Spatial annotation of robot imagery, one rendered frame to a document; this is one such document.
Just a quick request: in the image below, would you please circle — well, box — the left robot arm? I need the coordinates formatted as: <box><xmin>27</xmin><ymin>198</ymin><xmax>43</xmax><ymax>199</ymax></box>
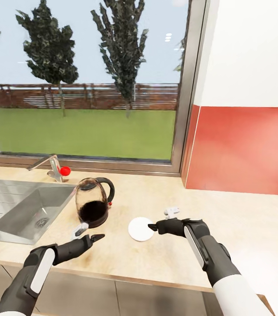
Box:
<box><xmin>0</xmin><ymin>223</ymin><xmax>105</xmax><ymax>316</ymax></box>

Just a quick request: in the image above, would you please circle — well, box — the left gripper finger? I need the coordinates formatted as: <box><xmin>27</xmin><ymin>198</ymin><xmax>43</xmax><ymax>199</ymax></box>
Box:
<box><xmin>90</xmin><ymin>234</ymin><xmax>105</xmax><ymax>245</ymax></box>

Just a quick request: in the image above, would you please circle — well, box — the electric kettle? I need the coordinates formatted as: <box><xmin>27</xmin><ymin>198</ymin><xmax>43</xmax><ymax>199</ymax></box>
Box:
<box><xmin>74</xmin><ymin>177</ymin><xmax>115</xmax><ymax>229</ymax></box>

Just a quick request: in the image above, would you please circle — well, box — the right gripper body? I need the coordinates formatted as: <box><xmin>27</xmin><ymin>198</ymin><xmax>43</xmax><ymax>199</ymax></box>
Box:
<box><xmin>157</xmin><ymin>217</ymin><xmax>178</xmax><ymax>235</ymax></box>

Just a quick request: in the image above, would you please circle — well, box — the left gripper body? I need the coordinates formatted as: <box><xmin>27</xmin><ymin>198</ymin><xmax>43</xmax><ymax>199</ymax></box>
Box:
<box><xmin>66</xmin><ymin>234</ymin><xmax>92</xmax><ymax>261</ymax></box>

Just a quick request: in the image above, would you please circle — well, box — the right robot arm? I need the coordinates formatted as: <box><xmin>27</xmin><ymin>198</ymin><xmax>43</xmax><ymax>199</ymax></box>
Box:
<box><xmin>148</xmin><ymin>207</ymin><xmax>273</xmax><ymax>316</ymax></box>

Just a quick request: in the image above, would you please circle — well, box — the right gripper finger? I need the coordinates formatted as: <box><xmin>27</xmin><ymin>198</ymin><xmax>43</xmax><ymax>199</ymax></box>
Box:
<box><xmin>148</xmin><ymin>223</ymin><xmax>158</xmax><ymax>231</ymax></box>

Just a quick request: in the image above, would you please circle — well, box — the saucer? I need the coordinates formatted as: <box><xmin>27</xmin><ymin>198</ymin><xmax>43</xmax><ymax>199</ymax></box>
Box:
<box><xmin>128</xmin><ymin>217</ymin><xmax>154</xmax><ymax>241</ymax></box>

